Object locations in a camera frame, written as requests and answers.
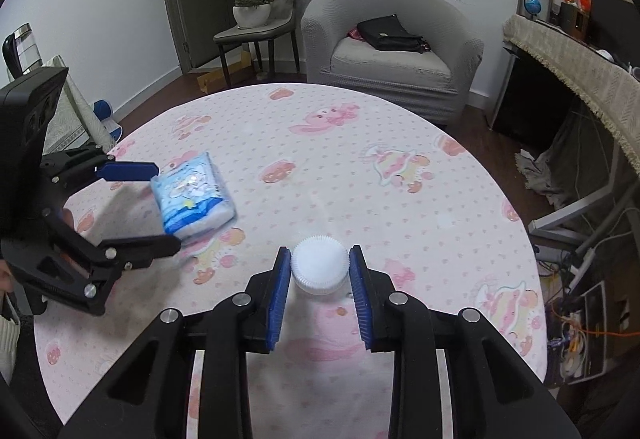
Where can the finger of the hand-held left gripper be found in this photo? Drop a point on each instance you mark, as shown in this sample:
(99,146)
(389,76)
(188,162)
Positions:
(140,251)
(130,170)

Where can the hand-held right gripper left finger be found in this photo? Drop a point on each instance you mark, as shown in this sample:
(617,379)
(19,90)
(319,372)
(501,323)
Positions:
(277,304)

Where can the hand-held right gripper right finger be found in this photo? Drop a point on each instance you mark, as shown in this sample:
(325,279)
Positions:
(360,304)

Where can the white ribbed bottle cap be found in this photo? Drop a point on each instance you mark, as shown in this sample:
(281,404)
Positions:
(320,266)

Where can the blue tissue pack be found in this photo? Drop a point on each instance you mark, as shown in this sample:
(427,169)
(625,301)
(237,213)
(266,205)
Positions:
(192,199)

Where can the person's left hand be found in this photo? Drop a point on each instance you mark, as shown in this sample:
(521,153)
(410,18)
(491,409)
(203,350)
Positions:
(5,275)

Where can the white padded board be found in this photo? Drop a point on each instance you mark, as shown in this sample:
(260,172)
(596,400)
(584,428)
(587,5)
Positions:
(67,124)

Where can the blue white plastic object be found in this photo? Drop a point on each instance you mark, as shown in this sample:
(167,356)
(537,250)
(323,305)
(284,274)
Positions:
(102,109)

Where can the glass kettle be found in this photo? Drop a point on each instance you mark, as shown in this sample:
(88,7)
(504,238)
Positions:
(25,49)

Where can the cardboard box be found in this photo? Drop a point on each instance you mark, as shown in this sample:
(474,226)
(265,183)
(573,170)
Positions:
(215,79)

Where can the pink printed tablecloth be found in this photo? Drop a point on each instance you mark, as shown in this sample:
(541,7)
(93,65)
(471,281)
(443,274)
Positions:
(350,159)

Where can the grey dining chair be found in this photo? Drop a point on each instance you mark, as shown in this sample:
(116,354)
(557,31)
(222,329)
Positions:
(240,35)

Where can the grey crumpled cloth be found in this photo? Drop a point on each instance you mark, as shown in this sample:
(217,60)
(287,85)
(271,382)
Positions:
(545,169)

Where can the white power strip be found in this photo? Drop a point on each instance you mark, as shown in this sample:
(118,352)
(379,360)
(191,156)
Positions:
(587,334)

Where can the grey armchair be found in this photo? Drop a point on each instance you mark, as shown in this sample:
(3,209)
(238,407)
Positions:
(390,64)

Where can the pink cloth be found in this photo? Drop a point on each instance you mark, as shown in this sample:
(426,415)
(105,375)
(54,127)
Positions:
(354,35)

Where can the black cabinet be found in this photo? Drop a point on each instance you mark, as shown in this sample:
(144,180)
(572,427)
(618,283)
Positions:
(535,104)

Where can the black bag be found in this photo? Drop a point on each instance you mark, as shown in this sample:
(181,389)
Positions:
(387,31)

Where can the beige fringed cloth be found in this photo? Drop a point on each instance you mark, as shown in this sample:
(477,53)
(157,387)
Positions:
(575,59)

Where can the small blue globe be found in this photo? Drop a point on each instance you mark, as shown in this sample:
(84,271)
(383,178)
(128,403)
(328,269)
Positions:
(531,5)

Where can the brown wooden box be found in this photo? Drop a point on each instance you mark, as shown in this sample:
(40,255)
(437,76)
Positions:
(572,21)

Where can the black monitor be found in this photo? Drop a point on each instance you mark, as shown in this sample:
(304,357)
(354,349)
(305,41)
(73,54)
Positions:
(612,24)

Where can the white metal desk frame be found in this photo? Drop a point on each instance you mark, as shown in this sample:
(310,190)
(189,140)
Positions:
(565,214)

